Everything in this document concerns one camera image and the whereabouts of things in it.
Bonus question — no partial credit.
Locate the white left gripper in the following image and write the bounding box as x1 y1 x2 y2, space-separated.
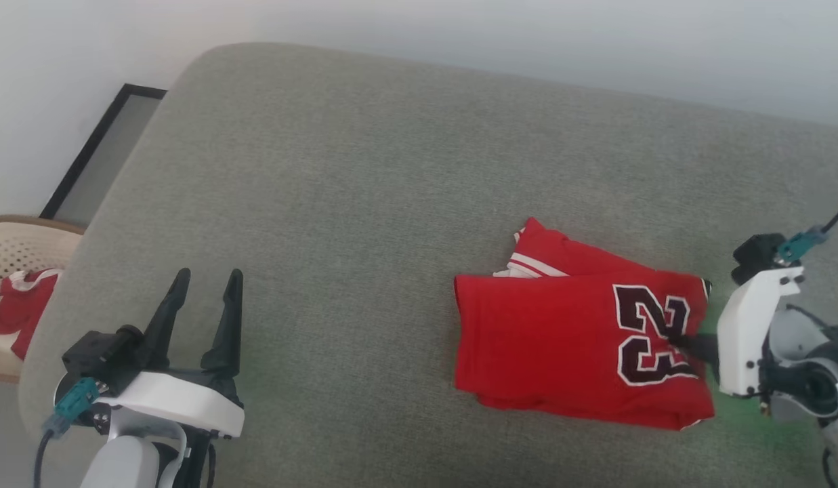
104 268 246 439

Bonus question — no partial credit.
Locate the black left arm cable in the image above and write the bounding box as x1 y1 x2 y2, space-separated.
33 427 58 488

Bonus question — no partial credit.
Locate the black framed glass panel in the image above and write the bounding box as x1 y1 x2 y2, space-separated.
39 83 167 228

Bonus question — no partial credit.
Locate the red basketball jersey number 23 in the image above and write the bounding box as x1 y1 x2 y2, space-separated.
453 217 716 431

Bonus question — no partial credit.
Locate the red white garment in basket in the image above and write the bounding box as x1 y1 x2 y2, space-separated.
0 268 62 360

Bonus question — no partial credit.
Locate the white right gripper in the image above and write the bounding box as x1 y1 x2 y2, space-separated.
668 266 806 398

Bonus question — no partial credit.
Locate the beige perforated laundry basket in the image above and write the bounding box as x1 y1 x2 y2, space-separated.
0 215 86 384

